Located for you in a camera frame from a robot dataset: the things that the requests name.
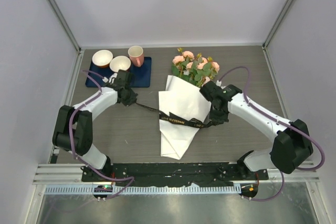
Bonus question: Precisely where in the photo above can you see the white wrapping paper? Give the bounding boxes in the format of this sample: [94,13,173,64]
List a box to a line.
[159,75,211,160]

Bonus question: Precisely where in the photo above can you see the black ribbon gold letters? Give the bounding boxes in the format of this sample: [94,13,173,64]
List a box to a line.
[136,103,213,129]

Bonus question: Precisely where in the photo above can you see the pink fake flower stem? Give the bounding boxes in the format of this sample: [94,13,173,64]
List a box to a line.
[171,48,195,82]

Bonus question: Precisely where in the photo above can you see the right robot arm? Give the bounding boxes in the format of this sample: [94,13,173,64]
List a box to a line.
[200,81,313,179]

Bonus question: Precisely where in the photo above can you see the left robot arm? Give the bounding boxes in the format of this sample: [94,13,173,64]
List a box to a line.
[52,70,137,182]

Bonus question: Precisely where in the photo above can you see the blue tray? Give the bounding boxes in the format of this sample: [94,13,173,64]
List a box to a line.
[89,57,152,88]

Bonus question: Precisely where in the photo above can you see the pink mug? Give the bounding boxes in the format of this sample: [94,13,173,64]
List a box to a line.
[128,46,144,67]

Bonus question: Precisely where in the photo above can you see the white bowl orange outside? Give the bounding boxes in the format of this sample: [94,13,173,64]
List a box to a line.
[92,49,113,68]

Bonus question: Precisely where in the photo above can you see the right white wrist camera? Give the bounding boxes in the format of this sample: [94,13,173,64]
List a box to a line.
[216,80,225,89]

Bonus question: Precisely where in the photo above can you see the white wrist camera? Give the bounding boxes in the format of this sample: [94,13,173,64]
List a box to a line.
[216,80,225,89]
[102,73,117,84]

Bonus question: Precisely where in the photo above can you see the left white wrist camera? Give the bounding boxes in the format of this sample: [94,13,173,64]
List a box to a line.
[102,73,117,84]

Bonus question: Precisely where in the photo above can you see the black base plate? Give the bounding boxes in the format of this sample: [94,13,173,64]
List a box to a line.
[80,161,270,188]

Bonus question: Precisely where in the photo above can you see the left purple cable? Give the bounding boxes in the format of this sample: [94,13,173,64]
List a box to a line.
[69,70,136,200]

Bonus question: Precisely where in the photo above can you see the purple cable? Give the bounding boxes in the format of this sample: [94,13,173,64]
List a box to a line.
[69,70,136,200]
[217,66,326,202]

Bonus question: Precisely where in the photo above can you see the white slotted cable duct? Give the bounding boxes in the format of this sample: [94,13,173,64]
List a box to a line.
[45,184,241,195]

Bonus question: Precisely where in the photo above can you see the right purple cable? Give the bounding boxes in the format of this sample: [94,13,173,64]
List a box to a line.
[217,66,326,202]

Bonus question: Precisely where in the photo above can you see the aluminium frame rail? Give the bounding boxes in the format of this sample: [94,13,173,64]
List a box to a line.
[33,164,320,185]

